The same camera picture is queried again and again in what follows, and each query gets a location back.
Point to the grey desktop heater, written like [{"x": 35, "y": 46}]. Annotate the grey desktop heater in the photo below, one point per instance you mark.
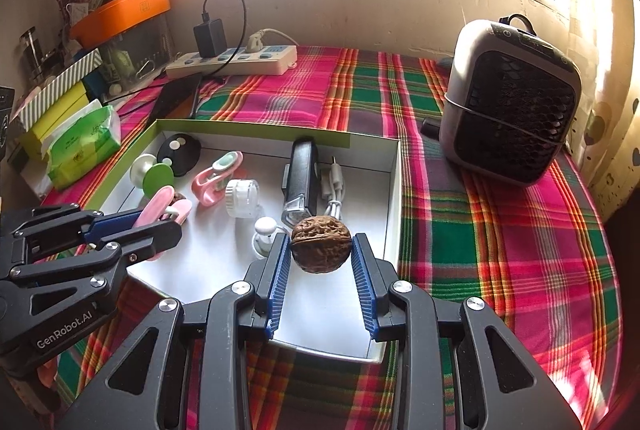
[{"x": 515, "y": 110}]

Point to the blue box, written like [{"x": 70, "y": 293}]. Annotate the blue box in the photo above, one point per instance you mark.
[{"x": 95, "y": 85}]

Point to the plaid tablecloth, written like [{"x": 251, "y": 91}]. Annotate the plaid tablecloth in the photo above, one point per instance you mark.
[{"x": 500, "y": 260}]

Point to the striped box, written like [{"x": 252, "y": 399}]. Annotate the striped box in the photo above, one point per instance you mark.
[{"x": 70, "y": 70}]

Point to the glass jar with metal frame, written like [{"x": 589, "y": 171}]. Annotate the glass jar with metal frame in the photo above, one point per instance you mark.
[{"x": 32, "y": 55}]

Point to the person's left hand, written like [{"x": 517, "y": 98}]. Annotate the person's left hand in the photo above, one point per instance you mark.
[{"x": 47, "y": 370}]

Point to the small black cylinder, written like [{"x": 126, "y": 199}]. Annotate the small black cylinder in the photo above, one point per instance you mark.
[{"x": 430, "y": 129}]

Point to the pink plastic clip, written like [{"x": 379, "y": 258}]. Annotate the pink plastic clip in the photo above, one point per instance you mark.
[{"x": 202, "y": 190}]

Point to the black disc with white buttons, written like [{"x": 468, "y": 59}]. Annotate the black disc with white buttons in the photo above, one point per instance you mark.
[{"x": 182, "y": 160}]

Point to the green and white cardboard box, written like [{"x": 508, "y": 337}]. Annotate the green and white cardboard box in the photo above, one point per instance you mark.
[{"x": 210, "y": 260}]

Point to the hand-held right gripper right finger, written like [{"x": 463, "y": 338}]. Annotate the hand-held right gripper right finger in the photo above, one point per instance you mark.
[{"x": 364, "y": 295}]

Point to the orange box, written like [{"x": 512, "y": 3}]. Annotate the orange box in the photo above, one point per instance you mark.
[{"x": 120, "y": 13}]

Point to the yellow box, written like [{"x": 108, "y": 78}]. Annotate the yellow box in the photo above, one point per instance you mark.
[{"x": 55, "y": 113}]

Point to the white round jar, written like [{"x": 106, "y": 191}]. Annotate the white round jar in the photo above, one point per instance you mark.
[{"x": 242, "y": 197}]

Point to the black phone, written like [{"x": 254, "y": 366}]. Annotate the black phone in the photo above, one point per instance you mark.
[{"x": 177, "y": 98}]

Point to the green and white knob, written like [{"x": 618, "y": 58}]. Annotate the green and white knob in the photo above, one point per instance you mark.
[{"x": 159, "y": 180}]

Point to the large brown walnut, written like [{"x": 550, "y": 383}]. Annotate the large brown walnut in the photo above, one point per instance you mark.
[{"x": 320, "y": 245}]

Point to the black charger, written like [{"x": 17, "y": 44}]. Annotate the black charger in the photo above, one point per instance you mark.
[{"x": 210, "y": 38}]

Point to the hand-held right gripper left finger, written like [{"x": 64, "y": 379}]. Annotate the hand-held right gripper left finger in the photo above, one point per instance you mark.
[{"x": 279, "y": 295}]

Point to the white power strip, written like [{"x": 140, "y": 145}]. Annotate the white power strip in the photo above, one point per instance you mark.
[{"x": 270, "y": 63}]

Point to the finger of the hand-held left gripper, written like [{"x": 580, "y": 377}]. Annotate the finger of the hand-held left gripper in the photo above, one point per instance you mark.
[
  {"x": 150, "y": 240},
  {"x": 115, "y": 225}
]

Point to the small brown walnut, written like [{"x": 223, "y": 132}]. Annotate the small brown walnut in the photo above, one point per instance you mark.
[{"x": 179, "y": 196}]

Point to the small white knob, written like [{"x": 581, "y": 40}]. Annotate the small white knob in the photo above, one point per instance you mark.
[{"x": 264, "y": 227}]

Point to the black printed box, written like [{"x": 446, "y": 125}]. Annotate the black printed box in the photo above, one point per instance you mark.
[{"x": 5, "y": 120}]

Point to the clear plastic container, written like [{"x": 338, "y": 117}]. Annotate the clear plastic container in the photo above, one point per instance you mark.
[{"x": 135, "y": 50}]

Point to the green tissue pack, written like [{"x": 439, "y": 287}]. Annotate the green tissue pack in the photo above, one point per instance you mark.
[{"x": 82, "y": 140}]

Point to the black rectangular light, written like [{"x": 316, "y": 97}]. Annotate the black rectangular light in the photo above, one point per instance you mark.
[{"x": 302, "y": 175}]

